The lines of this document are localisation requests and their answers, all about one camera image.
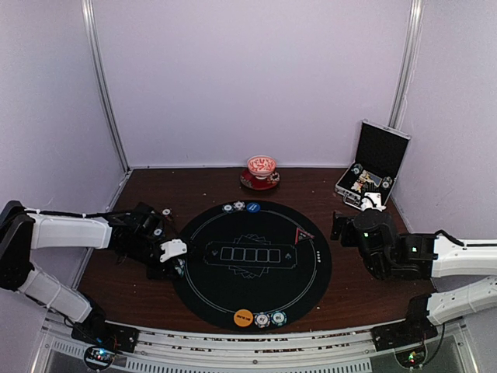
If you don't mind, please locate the triangular all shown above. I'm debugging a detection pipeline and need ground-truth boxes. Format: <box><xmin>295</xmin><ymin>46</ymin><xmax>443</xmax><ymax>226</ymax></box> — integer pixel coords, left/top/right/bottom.
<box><xmin>295</xmin><ymin>228</ymin><xmax>315</xmax><ymax>245</ymax></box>

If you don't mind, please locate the blue small blind button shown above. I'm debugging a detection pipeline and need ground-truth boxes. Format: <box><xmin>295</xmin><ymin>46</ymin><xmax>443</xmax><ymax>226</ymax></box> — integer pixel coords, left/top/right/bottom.
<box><xmin>245</xmin><ymin>202</ymin><xmax>261</xmax><ymax>213</ymax></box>

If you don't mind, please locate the orange big blind button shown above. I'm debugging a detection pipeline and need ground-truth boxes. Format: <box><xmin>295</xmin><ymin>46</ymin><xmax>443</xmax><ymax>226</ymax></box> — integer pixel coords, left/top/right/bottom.
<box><xmin>233</xmin><ymin>309</ymin><xmax>254</xmax><ymax>328</ymax></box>

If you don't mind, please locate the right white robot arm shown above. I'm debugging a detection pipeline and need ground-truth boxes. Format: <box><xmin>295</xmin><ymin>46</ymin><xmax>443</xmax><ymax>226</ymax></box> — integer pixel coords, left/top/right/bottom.
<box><xmin>331</xmin><ymin>208</ymin><xmax>496</xmax><ymax>343</ymax></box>

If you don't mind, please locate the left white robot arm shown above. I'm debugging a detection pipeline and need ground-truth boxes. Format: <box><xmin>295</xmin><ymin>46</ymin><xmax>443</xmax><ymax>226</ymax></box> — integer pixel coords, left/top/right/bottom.
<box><xmin>1</xmin><ymin>200</ymin><xmax>189</xmax><ymax>345</ymax></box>

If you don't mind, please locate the chip roll in case right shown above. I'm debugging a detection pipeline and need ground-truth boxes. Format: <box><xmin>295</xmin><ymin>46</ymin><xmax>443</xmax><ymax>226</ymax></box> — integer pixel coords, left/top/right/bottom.
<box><xmin>380</xmin><ymin>176</ymin><xmax>394</xmax><ymax>190</ymax></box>

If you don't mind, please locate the chip roll in case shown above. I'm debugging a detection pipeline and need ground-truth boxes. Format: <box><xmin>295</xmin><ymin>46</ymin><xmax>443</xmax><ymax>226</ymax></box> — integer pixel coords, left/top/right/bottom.
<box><xmin>350</xmin><ymin>163</ymin><xmax>363</xmax><ymax>176</ymax></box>
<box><xmin>380</xmin><ymin>176</ymin><xmax>394</xmax><ymax>190</ymax></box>

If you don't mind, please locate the playing card deck in case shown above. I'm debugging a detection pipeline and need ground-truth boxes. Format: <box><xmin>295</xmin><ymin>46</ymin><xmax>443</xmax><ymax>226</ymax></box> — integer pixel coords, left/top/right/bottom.
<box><xmin>359</xmin><ymin>170</ymin><xmax>383</xmax><ymax>187</ymax></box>

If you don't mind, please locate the chip roll in case left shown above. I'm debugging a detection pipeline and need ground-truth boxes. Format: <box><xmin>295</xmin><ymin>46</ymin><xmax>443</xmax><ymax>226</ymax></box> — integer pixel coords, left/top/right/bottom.
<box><xmin>350</xmin><ymin>163</ymin><xmax>363</xmax><ymax>176</ymax></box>

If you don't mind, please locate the aluminium poker case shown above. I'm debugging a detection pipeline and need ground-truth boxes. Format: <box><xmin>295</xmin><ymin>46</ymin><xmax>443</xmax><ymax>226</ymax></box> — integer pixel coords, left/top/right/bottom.
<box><xmin>335</xmin><ymin>120</ymin><xmax>411</xmax><ymax>209</ymax></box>

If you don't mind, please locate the round black poker mat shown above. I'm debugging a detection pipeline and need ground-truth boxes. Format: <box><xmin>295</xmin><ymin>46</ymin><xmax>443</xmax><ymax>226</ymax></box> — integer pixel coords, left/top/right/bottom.
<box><xmin>174</xmin><ymin>200</ymin><xmax>332</xmax><ymax>331</ymax></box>

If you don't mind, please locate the red patterned bowl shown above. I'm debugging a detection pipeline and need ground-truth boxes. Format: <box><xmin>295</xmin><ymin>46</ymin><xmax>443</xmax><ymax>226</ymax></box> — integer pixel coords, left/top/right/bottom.
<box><xmin>247</xmin><ymin>155</ymin><xmax>276</xmax><ymax>180</ymax></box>

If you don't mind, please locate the red floral saucer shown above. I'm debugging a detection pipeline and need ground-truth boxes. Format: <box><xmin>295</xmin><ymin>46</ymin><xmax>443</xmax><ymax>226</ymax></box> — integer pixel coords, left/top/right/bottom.
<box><xmin>240</xmin><ymin>168</ymin><xmax>280</xmax><ymax>191</ymax></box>

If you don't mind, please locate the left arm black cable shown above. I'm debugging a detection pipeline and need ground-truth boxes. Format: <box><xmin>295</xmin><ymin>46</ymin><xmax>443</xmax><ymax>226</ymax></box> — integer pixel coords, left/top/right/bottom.
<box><xmin>23</xmin><ymin>207</ymin><xmax>137</xmax><ymax>222</ymax></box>

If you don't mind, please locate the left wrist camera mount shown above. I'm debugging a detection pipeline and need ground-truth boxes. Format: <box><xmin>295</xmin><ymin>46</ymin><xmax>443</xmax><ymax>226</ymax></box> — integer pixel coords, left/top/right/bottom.
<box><xmin>159</xmin><ymin>239</ymin><xmax>187</xmax><ymax>263</ymax></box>

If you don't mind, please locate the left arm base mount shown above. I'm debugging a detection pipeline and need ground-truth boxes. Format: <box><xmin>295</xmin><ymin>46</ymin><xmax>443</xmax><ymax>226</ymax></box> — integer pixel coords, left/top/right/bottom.
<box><xmin>64</xmin><ymin>305</ymin><xmax>139</xmax><ymax>372</ymax></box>

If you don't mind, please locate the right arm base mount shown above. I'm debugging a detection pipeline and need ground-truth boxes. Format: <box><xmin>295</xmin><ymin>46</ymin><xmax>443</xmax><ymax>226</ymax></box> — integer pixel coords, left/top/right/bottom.
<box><xmin>370</xmin><ymin>316</ymin><xmax>438</xmax><ymax>370</ymax></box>

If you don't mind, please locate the right aluminium frame post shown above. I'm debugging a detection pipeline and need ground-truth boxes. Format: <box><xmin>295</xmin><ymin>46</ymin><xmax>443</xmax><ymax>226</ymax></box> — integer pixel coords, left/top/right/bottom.
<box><xmin>388</xmin><ymin>0</ymin><xmax>424</xmax><ymax>130</ymax></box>

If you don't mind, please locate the aluminium frame post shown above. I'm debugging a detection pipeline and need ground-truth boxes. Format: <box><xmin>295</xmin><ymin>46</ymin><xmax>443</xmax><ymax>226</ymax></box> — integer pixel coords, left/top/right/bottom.
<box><xmin>388</xmin><ymin>0</ymin><xmax>424</xmax><ymax>130</ymax></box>
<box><xmin>82</xmin><ymin>0</ymin><xmax>130</xmax><ymax>173</ymax></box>

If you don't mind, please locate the left aluminium frame post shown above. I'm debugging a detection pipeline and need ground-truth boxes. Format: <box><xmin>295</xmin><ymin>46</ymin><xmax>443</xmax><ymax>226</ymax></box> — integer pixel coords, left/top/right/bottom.
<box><xmin>82</xmin><ymin>0</ymin><xmax>130</xmax><ymax>173</ymax></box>

